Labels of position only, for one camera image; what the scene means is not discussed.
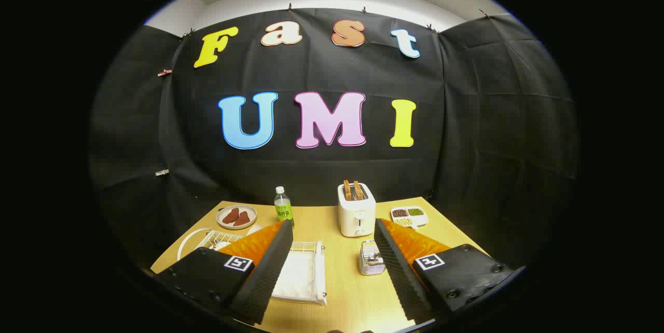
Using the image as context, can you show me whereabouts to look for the white divided bean dish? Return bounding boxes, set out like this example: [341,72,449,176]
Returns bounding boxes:
[390,206,430,230]

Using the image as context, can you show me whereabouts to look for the green tea bottle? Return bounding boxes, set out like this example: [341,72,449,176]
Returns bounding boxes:
[275,186,295,228]

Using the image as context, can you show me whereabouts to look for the white wire dish rack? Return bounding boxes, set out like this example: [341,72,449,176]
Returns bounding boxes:
[177,227,327,307]

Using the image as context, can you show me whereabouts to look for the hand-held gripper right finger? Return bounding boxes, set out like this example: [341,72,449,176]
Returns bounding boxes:
[373,218,524,326]

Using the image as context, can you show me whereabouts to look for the black backdrop cloth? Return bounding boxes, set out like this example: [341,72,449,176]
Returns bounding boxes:
[88,7,579,271]

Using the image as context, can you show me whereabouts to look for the small beige plate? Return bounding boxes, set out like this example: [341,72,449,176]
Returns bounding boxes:
[216,205,258,230]

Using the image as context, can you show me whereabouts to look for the white toaster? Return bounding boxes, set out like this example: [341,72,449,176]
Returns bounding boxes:
[337,183,377,238]

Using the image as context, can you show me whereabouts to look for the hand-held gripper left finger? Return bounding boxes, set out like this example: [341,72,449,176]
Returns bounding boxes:
[156,219,294,326]

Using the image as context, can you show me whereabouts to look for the silver wire basket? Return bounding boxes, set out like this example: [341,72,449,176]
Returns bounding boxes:
[358,240,386,276]

